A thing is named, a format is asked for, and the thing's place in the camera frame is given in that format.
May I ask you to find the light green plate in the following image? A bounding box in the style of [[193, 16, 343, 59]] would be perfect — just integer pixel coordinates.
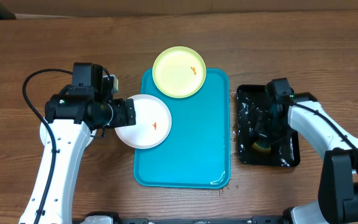
[[152, 46, 206, 98]]

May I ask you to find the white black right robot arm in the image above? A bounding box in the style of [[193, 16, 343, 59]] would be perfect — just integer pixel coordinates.
[[252, 93, 358, 223]]

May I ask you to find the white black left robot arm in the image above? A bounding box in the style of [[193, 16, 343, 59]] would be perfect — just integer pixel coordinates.
[[19, 71, 135, 223]]

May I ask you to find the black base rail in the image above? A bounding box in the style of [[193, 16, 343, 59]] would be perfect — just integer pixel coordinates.
[[73, 211, 291, 224]]

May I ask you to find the green yellow sponge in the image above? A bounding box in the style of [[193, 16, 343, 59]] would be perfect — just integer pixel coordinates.
[[252, 141, 272, 155]]

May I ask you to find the teal plastic tray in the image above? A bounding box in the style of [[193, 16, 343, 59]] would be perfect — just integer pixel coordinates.
[[134, 68, 231, 189]]

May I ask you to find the white plate with stain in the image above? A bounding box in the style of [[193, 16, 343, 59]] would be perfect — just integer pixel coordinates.
[[115, 94, 172, 149]]

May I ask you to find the black rectangular water tray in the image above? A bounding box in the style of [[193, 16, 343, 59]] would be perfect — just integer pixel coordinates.
[[236, 85, 300, 167]]

